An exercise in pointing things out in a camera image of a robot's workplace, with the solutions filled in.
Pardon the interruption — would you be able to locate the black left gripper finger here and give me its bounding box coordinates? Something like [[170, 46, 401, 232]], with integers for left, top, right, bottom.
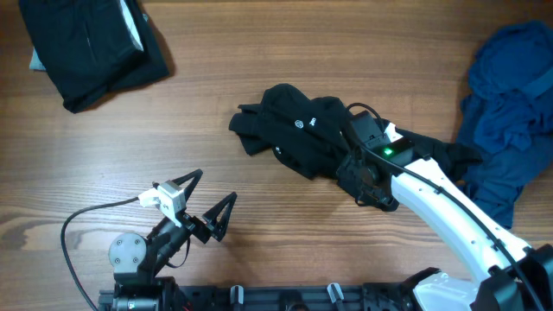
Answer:
[[202, 192, 238, 242], [172, 168, 203, 201]]

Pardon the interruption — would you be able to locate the black t-shirt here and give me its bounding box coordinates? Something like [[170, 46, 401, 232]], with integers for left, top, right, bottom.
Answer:
[[229, 84, 482, 183]]

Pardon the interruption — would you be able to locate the folded grey garment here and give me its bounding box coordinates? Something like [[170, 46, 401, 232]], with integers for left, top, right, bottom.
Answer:
[[29, 49, 46, 72]]

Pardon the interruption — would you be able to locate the blue garment pile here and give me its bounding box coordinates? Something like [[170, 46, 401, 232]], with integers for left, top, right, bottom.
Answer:
[[456, 21, 552, 228]]

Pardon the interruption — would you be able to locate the folded black garment stack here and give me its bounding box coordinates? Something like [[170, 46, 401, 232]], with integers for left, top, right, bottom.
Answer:
[[19, 0, 169, 114]]

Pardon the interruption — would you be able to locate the black mounting rail base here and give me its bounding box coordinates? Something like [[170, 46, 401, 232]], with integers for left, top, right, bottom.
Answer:
[[98, 282, 416, 311]]

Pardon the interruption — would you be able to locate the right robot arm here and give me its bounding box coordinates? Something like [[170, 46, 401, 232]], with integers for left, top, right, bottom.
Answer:
[[336, 109, 552, 310]]

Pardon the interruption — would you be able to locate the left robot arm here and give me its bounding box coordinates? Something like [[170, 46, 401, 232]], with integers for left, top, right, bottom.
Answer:
[[99, 169, 238, 311]]

